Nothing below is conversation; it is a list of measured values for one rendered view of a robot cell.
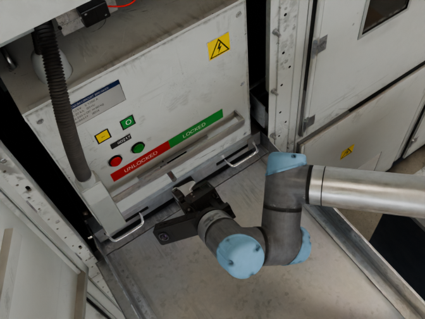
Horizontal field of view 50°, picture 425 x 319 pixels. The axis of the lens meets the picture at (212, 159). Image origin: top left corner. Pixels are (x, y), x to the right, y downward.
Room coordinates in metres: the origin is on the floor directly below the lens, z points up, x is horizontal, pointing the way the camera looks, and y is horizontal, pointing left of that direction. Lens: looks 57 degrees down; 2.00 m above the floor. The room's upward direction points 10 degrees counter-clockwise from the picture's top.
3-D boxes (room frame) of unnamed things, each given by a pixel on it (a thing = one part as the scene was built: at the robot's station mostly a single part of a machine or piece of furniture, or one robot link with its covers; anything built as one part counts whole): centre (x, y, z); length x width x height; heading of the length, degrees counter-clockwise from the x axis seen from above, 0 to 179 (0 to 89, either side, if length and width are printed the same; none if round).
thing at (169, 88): (0.66, 0.10, 1.15); 0.48 x 0.01 x 0.48; 116
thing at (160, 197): (0.67, 0.10, 0.89); 0.54 x 0.05 x 0.06; 116
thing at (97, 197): (0.50, 0.26, 1.14); 0.08 x 0.05 x 0.17; 26
